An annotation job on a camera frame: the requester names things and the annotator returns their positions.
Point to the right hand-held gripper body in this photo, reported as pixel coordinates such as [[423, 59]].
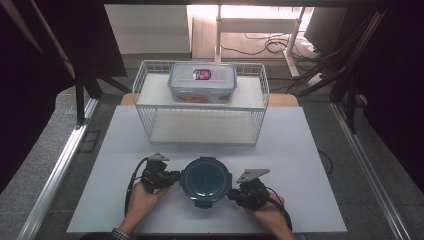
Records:
[[253, 193]]

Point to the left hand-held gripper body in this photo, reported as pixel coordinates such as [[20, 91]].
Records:
[[155, 175]]

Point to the round dark green food container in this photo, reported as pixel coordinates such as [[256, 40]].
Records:
[[206, 181]]

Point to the clear rectangular food container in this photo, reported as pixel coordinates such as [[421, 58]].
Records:
[[202, 83]]

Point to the person's right hand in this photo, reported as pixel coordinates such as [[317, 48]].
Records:
[[270, 216]]

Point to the person's left hand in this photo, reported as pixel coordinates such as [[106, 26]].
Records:
[[146, 203]]

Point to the wooden board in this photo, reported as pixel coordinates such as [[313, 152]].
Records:
[[283, 100]]

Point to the black metal stand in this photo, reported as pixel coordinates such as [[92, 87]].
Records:
[[350, 100], [80, 96]]

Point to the white power strip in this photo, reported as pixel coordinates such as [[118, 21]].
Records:
[[315, 79]]

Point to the white cabinet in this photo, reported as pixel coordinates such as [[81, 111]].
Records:
[[148, 30]]

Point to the dark monitor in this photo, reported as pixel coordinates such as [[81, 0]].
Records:
[[325, 30]]

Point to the aluminium rail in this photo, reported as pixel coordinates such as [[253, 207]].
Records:
[[363, 163], [56, 173]]

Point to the white desk frame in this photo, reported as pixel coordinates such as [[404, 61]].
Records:
[[256, 25]]

